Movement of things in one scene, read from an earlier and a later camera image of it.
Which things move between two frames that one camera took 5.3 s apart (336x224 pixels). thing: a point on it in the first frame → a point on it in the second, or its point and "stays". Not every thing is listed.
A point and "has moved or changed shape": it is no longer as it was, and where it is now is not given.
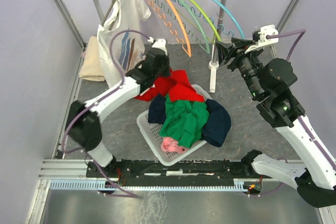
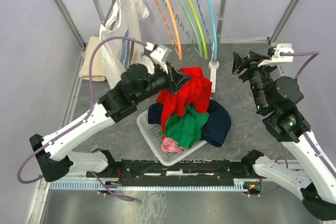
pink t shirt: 168,144 stays
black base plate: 223,169 stays
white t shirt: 130,9 stays
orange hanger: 162,17 → 178,50
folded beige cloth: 92,68 stays
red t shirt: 177,84 has moved or changed shape
